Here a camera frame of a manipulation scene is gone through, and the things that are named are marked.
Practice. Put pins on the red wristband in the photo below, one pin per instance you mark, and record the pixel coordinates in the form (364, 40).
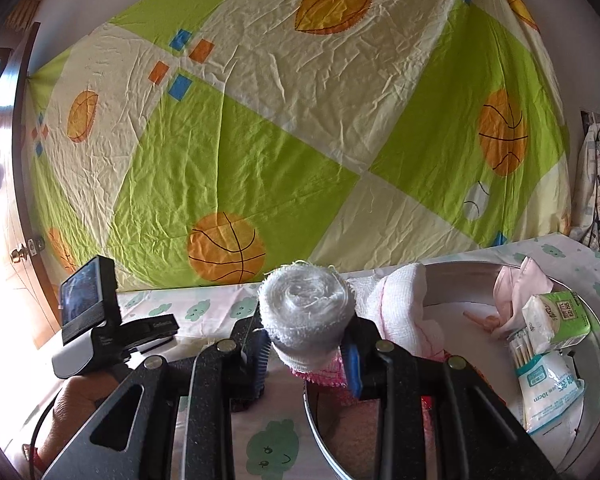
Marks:
(40, 460)

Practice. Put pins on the person's left hand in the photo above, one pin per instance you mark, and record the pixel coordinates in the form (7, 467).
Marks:
(80, 410)

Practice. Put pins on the metal door latch plate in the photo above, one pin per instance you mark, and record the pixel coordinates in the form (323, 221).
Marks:
(36, 246)

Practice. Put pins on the basketball print hanging sheet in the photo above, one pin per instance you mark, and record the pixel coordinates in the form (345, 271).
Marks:
(280, 135)

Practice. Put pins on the white gauze roll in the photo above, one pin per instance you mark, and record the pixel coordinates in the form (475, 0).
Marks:
(305, 305)

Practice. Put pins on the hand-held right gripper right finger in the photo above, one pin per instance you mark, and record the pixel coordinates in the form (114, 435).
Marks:
(352, 365)

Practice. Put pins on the pink cloth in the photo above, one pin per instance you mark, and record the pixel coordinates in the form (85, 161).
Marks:
(522, 280)

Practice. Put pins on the round metal tin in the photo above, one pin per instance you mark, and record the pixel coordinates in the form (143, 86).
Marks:
(599, 355)

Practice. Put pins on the wooden cotton swabs pack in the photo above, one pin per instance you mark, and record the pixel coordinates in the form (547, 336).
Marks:
(522, 350)

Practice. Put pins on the wooden door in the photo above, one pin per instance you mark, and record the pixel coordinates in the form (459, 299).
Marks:
(22, 160)

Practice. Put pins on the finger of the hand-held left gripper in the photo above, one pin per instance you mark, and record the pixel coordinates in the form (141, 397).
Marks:
(152, 332)

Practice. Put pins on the cloud print bed sheet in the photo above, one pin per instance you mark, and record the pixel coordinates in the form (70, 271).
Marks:
(205, 310)

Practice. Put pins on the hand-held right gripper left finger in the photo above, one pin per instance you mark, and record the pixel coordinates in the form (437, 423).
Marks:
(260, 360)

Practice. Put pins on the white towel with pink trim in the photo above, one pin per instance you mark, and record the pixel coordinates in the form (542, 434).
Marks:
(405, 300)

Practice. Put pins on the brass door knob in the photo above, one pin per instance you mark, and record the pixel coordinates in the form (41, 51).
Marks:
(19, 252)

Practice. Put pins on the white blue swab bag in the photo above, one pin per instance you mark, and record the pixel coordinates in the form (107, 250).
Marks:
(545, 395)

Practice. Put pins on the white green tissue pack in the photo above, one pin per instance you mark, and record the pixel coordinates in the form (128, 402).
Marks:
(555, 320)

